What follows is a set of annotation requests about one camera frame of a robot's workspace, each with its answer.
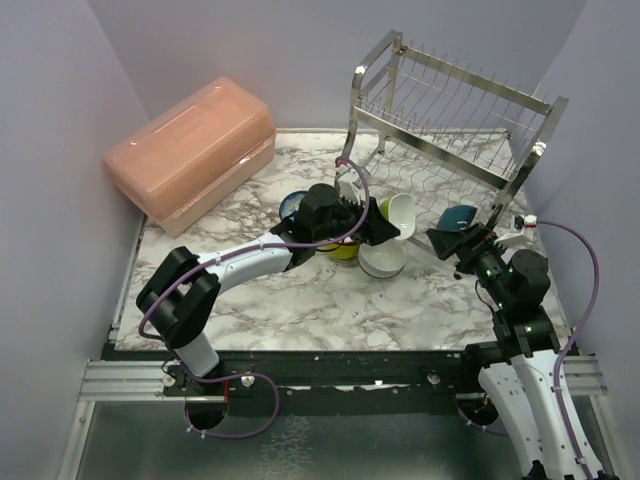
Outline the dark teal beige bowl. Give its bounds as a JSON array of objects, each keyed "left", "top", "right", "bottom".
[{"left": 436, "top": 205, "right": 477, "bottom": 232}]

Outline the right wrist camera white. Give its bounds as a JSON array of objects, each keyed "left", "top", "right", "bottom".
[{"left": 496, "top": 214, "right": 538, "bottom": 248}]

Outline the blue white patterned bowl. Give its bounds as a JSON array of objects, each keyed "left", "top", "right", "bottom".
[{"left": 279, "top": 190, "right": 307, "bottom": 220}]

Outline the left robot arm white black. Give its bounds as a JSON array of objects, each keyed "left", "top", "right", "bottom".
[{"left": 136, "top": 183, "right": 400, "bottom": 395}]

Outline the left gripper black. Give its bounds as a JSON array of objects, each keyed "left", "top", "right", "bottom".
[{"left": 314, "top": 192, "right": 400, "bottom": 247}]

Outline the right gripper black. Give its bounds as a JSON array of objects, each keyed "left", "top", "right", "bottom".
[{"left": 427, "top": 220, "right": 514, "bottom": 307}]

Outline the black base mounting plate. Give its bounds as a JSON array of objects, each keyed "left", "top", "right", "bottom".
[{"left": 99, "top": 319, "right": 581, "bottom": 419}]

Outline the pink plastic storage box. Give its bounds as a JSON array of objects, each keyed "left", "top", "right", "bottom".
[{"left": 104, "top": 78, "right": 276, "bottom": 237}]

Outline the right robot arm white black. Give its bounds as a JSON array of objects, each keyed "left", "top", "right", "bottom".
[{"left": 427, "top": 224, "right": 610, "bottom": 479}]

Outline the stainless steel dish rack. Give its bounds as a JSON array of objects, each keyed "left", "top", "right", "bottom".
[{"left": 342, "top": 30, "right": 569, "bottom": 250}]

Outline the yellow-green bottom bowl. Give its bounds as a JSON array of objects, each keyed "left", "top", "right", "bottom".
[{"left": 326, "top": 241, "right": 360, "bottom": 261}]

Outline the lime green white bowl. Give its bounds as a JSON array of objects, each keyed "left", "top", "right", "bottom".
[{"left": 379, "top": 193, "right": 416, "bottom": 241}]

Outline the white grey bottom bowl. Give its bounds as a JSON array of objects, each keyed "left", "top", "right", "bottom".
[{"left": 358, "top": 240, "right": 406, "bottom": 279}]

